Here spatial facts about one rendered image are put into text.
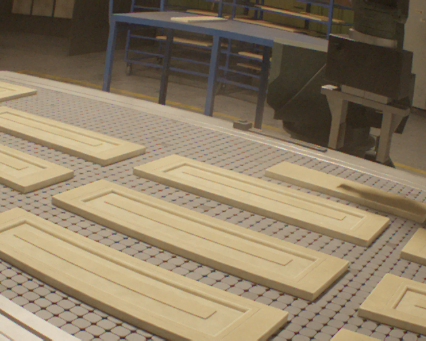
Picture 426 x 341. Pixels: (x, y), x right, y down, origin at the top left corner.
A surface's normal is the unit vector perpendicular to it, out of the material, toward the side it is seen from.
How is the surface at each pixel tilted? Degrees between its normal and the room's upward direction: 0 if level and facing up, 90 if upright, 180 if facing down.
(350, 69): 90
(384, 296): 0
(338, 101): 90
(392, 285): 0
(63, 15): 90
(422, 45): 90
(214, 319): 11
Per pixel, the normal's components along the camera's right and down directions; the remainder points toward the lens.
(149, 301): 0.01, -0.89
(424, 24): -0.52, 0.21
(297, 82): -0.14, 0.29
